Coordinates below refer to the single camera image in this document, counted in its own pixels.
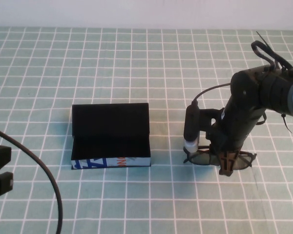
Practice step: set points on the black framed glasses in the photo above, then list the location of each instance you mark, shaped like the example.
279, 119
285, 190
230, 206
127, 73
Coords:
200, 159

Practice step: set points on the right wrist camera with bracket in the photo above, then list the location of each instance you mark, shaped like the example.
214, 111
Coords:
191, 126

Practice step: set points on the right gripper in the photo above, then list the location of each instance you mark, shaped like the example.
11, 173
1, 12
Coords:
234, 129

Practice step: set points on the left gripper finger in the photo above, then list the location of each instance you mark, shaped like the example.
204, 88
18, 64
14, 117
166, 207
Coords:
2, 184
0, 157

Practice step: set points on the black zip tie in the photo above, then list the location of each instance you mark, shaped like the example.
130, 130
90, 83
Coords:
286, 123
262, 38

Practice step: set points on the green checked tablecloth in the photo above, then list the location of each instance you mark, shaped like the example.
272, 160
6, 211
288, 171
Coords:
136, 61

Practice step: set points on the black glasses case printed side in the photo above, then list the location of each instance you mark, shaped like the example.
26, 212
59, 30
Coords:
110, 126

